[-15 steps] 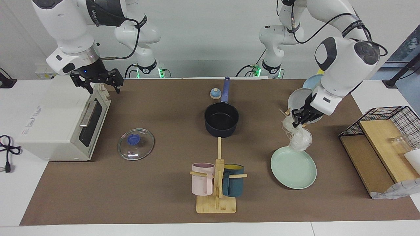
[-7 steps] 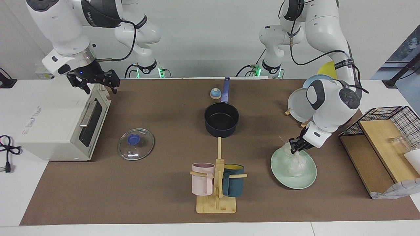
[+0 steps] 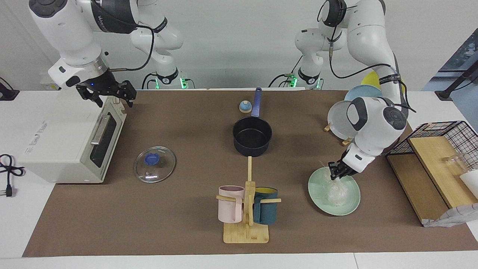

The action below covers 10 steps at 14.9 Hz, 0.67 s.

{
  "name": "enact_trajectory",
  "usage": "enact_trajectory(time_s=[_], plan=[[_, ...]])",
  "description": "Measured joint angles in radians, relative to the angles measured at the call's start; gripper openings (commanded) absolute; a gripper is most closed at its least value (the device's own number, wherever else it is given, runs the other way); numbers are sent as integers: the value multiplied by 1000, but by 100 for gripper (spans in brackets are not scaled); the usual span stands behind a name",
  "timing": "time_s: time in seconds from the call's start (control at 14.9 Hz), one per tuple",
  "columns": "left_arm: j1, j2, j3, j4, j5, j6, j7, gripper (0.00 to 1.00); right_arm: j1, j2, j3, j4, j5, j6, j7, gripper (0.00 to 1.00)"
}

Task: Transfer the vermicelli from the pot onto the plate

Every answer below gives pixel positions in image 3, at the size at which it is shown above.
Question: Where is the clear bag of vermicelli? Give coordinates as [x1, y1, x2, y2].
[319, 161, 350, 207]

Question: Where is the glass lid with blue knob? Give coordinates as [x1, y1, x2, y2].
[134, 146, 177, 183]

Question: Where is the mint green plate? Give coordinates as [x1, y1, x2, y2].
[308, 167, 361, 216]

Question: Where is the wooden plate rack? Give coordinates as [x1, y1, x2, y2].
[324, 121, 353, 146]

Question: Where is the grey plate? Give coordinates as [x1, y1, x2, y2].
[328, 100, 358, 141]

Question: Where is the light blue plate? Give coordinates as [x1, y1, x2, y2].
[344, 85, 384, 103]

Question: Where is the yellow plate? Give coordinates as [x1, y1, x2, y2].
[361, 71, 382, 90]

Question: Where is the white toaster oven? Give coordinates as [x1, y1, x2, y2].
[19, 86, 127, 184]

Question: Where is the white power strip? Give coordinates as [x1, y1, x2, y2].
[40, 77, 62, 91]

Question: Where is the darker wooden board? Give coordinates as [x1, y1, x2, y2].
[387, 154, 448, 225]

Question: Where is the dark teal mug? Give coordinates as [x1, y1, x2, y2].
[253, 187, 279, 225]

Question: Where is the black table clamp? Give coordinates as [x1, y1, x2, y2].
[0, 77, 20, 101]

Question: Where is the light wooden board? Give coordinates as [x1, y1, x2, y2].
[408, 136, 478, 209]

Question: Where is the wooden mug stand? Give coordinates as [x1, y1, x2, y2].
[216, 156, 281, 244]

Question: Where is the pink mug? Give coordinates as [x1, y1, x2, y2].
[218, 186, 245, 224]

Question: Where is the clear glass cup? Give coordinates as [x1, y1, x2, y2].
[443, 152, 469, 174]

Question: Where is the brown table mat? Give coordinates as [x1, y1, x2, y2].
[22, 90, 478, 257]

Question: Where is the grey patterned paper bag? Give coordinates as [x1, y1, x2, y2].
[422, 203, 478, 228]

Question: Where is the black stand leg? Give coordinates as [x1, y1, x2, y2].
[435, 60, 478, 101]

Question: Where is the white cup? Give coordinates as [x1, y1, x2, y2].
[459, 170, 478, 198]

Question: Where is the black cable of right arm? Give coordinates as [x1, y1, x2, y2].
[109, 22, 155, 71]

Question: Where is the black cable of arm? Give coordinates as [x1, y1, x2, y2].
[109, 22, 155, 71]
[317, 0, 417, 112]

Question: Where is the dark blue long-handled pot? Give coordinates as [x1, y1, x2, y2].
[232, 87, 273, 157]

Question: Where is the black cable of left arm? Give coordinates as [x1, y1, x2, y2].
[317, 0, 417, 112]

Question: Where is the black wire basket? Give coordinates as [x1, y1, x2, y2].
[385, 121, 478, 176]

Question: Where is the black power cable with plug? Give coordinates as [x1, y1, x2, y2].
[0, 154, 26, 198]

